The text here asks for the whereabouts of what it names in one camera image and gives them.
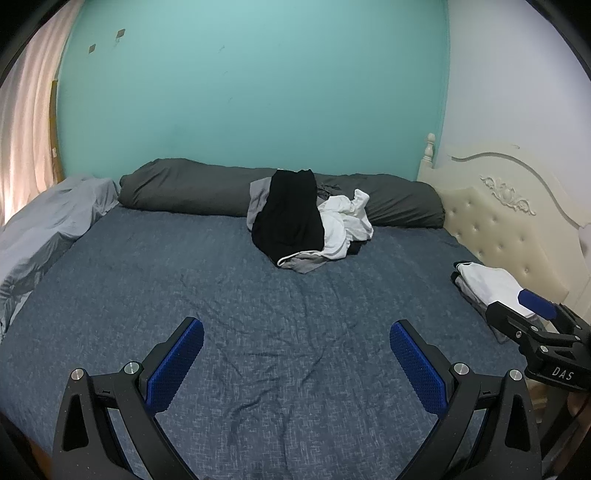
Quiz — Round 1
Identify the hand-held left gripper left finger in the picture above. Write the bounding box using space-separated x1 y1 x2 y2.
52 316 205 480

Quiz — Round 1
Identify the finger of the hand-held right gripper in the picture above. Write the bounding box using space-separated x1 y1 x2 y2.
518 289 591 335
486 301 555 354

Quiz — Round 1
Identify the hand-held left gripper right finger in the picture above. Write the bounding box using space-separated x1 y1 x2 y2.
389 320 543 480

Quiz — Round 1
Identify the black sweater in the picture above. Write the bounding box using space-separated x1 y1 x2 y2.
252 169 325 267

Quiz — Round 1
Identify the white folded garment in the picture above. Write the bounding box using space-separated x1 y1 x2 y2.
455 261 536 319

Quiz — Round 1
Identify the grey folded garment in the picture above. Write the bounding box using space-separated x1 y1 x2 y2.
451 272 509 344

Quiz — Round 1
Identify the cream tufted headboard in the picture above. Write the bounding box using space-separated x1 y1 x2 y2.
417 133 591 319

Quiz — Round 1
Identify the white crumpled shirt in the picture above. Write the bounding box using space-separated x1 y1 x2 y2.
318 189 375 260

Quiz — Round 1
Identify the dark grey long pillow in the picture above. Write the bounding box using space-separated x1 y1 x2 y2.
117 158 445 230

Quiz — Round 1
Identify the grey knit garment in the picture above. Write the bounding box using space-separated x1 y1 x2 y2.
246 178 333 274

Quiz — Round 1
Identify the light grey crumpled blanket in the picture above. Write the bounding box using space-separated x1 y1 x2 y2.
0 174 120 342

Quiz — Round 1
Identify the pink curtain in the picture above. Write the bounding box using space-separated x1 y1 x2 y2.
0 0 86 227

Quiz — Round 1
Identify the wooden window frame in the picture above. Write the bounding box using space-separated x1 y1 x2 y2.
48 78 65 183

